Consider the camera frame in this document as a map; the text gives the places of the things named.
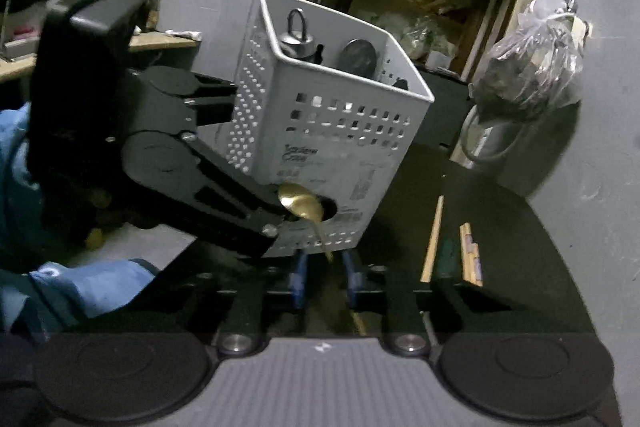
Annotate white taped hose fitting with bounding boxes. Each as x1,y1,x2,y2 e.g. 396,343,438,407
567,17,591,42

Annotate hanging clear plastic bag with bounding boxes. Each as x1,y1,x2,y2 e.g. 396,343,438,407
470,0,586,124

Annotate grey perforated utensil basket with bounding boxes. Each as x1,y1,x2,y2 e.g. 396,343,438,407
225,0,436,259

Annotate white filled plastic bags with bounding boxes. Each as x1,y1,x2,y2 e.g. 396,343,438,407
395,14,441,58

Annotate green-handled utensil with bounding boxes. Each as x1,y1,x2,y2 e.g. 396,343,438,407
435,237,458,282

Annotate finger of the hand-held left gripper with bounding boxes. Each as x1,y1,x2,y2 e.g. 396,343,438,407
189,73,240,128
160,134,303,260

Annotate striped wooden chopstick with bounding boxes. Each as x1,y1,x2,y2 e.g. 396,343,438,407
420,195,446,284

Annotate gold spoon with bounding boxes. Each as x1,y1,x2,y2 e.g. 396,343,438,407
277,182,335,264

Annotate grey hose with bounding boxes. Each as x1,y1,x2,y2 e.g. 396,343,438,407
460,107,526,170

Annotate wooden counter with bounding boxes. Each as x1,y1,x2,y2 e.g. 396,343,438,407
0,29,201,82

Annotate dark grey cabinet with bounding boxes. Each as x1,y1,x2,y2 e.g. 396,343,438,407
410,67,476,148

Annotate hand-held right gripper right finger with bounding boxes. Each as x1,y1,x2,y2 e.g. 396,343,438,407
342,251,581,358

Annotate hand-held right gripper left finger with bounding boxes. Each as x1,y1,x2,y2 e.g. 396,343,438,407
165,251,311,358

